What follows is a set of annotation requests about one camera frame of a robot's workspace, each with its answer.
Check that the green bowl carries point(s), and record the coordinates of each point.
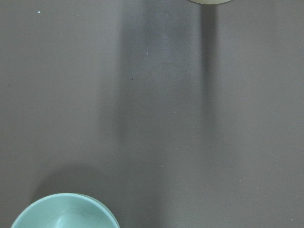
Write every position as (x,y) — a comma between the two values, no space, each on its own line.
(66,210)

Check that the beige serving tray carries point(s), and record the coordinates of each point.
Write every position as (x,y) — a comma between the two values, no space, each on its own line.
(210,2)

